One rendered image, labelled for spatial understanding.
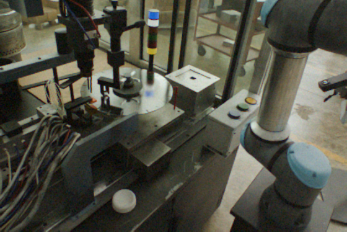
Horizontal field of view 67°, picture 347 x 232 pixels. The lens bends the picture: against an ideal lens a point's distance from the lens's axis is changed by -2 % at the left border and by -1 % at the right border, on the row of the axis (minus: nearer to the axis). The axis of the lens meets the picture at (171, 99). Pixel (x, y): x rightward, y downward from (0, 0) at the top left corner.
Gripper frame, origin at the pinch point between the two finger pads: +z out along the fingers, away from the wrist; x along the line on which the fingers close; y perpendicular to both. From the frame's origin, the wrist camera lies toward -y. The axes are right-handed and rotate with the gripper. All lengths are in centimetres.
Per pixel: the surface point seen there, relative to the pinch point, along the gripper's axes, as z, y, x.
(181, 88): 3, -58, 13
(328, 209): 16.2, -9.9, -32.5
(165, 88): -4, -66, 0
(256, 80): -4.1, -27.5, 13.0
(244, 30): -23.5, -36.8, 16.9
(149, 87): -4, -72, 0
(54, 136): 0, -97, -27
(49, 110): 2, -105, -11
